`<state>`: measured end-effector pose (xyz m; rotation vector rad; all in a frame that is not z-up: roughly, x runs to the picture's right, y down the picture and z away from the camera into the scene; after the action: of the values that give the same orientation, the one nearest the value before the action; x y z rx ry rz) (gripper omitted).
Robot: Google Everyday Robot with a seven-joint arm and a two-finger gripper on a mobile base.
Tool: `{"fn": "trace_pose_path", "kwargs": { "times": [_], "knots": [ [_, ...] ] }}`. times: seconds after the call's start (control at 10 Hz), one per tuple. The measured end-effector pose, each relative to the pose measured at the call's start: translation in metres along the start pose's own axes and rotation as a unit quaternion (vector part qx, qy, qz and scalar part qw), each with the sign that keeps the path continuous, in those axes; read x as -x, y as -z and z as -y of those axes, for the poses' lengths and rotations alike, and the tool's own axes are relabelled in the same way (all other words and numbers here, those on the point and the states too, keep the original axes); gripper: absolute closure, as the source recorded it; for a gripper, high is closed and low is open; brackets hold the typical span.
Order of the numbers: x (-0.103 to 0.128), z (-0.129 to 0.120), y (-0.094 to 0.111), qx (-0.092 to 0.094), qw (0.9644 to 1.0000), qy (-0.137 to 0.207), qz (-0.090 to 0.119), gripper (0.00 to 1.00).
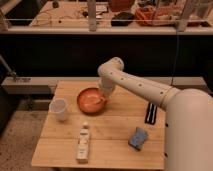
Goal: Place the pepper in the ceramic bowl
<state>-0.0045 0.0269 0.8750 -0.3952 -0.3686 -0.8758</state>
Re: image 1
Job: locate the black flat tool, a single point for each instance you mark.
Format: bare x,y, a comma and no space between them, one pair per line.
151,113

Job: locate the orange crate on bench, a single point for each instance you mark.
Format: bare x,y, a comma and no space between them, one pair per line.
155,17

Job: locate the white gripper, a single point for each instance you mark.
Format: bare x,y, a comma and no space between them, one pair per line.
106,86

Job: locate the orange ceramic bowl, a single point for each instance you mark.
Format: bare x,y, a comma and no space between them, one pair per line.
91,100

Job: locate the blue sponge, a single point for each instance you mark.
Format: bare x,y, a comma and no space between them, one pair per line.
138,138

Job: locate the black bowl on bench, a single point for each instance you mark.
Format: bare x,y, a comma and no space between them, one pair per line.
122,19

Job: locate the white squeeze bottle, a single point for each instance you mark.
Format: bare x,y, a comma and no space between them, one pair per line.
83,144

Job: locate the grey metal clamp bracket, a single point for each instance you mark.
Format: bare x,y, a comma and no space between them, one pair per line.
12,73

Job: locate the clear plastic cup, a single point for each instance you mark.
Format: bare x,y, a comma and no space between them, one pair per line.
58,107

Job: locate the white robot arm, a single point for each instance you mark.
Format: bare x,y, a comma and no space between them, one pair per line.
189,116

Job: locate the white vertical post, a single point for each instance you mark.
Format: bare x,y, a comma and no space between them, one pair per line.
91,4

